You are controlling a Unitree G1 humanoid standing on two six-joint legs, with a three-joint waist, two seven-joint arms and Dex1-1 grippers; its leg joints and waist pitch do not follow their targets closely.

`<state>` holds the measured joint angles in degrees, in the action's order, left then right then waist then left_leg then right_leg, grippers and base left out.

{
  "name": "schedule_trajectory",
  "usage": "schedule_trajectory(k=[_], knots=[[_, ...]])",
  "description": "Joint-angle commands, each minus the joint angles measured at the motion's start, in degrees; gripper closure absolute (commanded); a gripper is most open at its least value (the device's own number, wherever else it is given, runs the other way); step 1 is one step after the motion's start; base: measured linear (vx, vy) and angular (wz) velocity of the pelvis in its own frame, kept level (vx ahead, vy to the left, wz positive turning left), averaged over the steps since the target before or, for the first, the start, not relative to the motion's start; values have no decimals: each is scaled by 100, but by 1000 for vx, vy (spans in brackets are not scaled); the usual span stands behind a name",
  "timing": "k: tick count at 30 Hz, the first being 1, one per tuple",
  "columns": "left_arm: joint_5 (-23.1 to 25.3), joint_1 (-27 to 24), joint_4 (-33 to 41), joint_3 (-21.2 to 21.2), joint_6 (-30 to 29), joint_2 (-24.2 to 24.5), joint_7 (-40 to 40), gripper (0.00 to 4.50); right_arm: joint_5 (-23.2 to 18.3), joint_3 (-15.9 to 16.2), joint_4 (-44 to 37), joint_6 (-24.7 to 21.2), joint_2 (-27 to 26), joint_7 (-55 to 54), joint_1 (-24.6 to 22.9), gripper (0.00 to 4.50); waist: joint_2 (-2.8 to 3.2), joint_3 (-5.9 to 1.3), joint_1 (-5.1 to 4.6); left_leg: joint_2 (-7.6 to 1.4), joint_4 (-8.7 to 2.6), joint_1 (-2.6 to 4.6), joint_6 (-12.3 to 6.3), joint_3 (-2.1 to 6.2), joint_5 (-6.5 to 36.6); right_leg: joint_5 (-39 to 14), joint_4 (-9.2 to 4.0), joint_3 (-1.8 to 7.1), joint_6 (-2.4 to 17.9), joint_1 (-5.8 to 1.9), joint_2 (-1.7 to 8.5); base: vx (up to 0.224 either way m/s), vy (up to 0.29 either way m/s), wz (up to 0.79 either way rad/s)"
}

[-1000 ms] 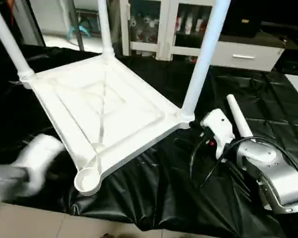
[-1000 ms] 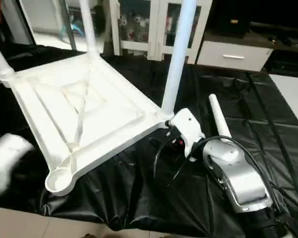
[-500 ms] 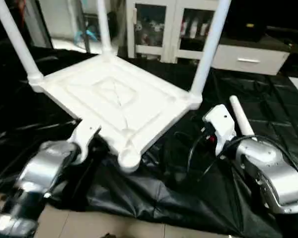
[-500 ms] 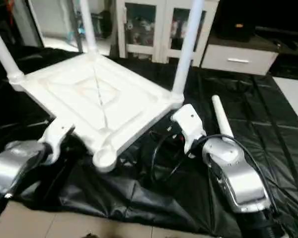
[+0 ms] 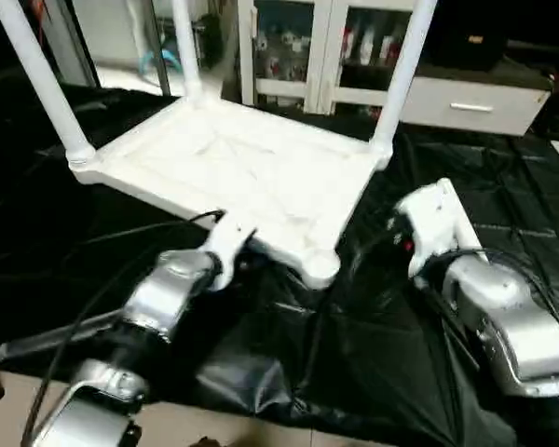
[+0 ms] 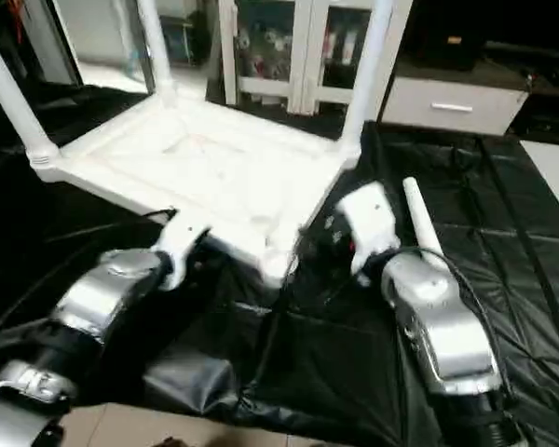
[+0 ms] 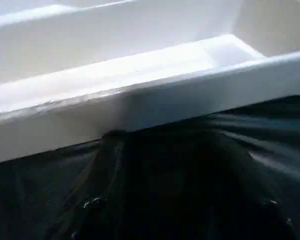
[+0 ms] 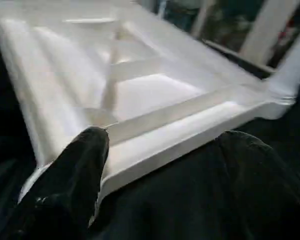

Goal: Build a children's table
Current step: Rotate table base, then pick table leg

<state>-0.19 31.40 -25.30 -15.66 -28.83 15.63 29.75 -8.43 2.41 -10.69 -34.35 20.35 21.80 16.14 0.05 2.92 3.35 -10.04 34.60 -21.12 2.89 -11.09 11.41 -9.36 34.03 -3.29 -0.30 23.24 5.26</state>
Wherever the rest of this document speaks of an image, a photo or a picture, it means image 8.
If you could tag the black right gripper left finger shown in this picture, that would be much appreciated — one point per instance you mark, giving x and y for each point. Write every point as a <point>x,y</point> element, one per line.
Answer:
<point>65,195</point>

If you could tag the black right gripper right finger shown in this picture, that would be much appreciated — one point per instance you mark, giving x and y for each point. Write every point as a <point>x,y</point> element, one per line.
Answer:
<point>265,195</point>

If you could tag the white plastic table leg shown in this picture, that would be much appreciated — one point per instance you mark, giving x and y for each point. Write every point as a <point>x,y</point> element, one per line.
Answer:
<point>290,72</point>

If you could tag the white plastic table top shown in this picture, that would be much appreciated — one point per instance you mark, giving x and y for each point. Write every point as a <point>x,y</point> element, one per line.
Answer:
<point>152,87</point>

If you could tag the black mat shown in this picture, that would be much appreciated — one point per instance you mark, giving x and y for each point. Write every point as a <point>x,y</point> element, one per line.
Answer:
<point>165,205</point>

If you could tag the white glass-door cabinet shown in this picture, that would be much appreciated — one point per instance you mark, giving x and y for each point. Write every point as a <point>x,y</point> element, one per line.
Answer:
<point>265,30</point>

